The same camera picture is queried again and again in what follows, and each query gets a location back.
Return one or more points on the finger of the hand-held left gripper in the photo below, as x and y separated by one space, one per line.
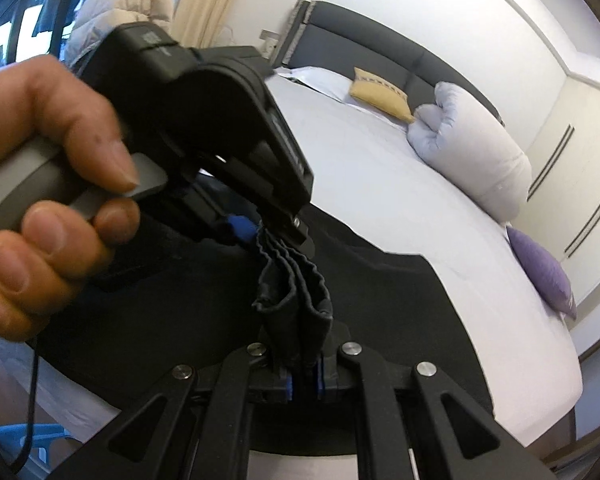
292 227
241 227

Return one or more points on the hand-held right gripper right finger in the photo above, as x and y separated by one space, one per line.
390 425

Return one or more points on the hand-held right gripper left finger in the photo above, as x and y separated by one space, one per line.
215 425

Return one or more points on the black denim pants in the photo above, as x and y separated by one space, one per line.
410 310

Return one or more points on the person's left hand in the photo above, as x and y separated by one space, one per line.
40 105

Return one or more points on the bed with white sheet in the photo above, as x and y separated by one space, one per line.
380 185

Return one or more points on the cream curtain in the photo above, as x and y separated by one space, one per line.
205 0

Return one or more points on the white pillow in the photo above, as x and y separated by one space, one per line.
325 82

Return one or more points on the yellow patterned pillow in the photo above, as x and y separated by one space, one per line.
380 95

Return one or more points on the blue plastic stool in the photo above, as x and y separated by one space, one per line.
45 437

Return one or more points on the dark grey padded headboard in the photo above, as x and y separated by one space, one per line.
380 35

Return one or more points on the rolled white duvet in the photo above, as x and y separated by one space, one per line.
475 155

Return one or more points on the glass sliding door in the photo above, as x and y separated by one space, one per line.
25 10

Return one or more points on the purple cushion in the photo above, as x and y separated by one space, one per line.
542 270

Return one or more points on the white wardrobe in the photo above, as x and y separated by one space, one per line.
575 170

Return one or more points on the wall outlet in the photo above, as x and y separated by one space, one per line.
270 36

